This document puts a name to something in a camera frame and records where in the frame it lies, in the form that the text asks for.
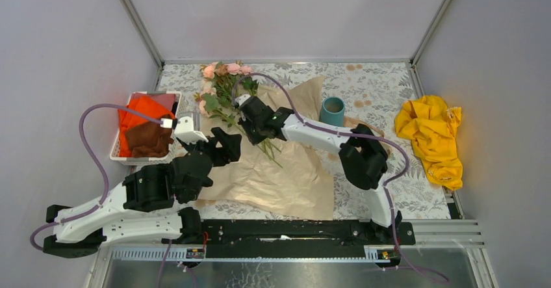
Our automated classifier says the peach kraft wrapping paper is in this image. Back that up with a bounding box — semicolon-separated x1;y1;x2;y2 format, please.
189;75;391;222

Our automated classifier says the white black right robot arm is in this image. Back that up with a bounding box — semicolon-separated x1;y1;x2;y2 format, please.
233;94;401;244

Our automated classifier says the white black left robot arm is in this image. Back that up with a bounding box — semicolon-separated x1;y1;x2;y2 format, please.
41;127;242;259

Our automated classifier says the teal cylindrical vase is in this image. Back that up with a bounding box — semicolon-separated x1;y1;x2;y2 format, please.
319;97;345;127

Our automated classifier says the brown cloth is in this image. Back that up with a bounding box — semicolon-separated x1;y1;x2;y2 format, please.
125;122;174;158

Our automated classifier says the white plastic basket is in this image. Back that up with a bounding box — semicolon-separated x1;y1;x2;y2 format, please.
109;91;185;166

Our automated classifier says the pink cloth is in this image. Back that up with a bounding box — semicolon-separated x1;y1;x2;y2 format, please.
130;92;178;112

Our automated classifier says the orange cloth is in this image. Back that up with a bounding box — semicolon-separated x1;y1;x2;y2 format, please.
118;96;175;158

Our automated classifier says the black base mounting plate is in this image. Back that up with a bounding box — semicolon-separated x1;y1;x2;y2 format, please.
173;219;416;259

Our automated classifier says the floral patterned table mat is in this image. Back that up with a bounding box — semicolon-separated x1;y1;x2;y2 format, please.
127;62;451;222

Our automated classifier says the yellow crumpled cloth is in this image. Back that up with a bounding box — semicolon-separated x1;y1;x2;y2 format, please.
394;96;463;190

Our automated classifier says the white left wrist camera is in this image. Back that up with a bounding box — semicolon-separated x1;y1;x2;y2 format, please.
160;112;207;144

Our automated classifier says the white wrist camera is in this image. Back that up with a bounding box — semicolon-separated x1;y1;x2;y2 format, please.
233;94;251;108
160;112;207;144

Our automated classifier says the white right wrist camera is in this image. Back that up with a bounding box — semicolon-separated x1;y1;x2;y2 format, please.
233;94;251;108

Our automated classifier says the aluminium frame rail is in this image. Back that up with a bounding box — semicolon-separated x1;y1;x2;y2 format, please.
120;0;164;69

